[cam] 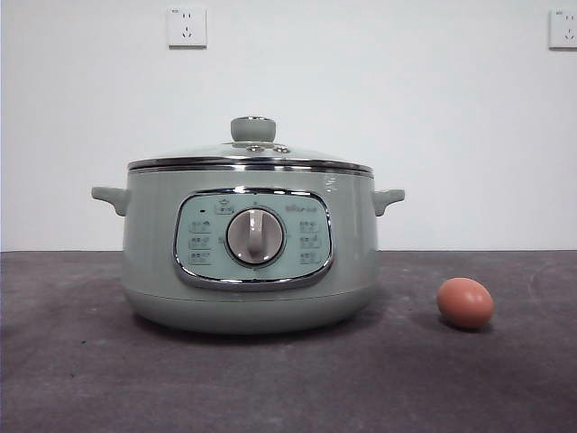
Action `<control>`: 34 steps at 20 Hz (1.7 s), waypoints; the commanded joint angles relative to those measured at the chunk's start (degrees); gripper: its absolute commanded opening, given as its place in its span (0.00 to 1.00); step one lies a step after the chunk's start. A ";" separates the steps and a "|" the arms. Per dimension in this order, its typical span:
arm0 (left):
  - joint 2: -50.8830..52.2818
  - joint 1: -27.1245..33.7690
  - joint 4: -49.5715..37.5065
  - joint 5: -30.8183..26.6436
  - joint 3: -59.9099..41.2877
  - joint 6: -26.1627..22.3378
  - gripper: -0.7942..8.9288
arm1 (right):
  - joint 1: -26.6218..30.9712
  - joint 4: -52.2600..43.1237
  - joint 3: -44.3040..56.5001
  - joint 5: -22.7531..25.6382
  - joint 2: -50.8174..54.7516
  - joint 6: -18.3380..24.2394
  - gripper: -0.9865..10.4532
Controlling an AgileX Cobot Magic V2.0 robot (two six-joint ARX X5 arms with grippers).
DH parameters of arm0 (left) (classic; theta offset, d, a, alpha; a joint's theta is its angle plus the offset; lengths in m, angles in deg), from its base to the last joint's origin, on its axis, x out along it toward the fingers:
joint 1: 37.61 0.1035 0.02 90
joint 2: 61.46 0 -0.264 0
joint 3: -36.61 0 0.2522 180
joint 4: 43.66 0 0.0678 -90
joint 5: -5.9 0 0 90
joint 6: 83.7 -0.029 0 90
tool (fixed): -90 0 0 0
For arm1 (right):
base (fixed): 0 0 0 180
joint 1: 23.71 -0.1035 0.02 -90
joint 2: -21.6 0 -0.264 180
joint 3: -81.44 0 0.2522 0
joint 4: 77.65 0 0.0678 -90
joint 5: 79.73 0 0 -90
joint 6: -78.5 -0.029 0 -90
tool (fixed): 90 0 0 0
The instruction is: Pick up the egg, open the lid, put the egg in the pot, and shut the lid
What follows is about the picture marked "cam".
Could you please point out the glass lid with green knob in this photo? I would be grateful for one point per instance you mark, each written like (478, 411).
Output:
(252, 130)

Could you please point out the brown egg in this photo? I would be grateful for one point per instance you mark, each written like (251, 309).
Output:
(465, 302)

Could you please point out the pale green electric cooking pot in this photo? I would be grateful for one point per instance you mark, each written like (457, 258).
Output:
(149, 252)

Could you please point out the white wall socket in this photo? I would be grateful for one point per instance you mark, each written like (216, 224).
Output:
(188, 28)
(564, 29)

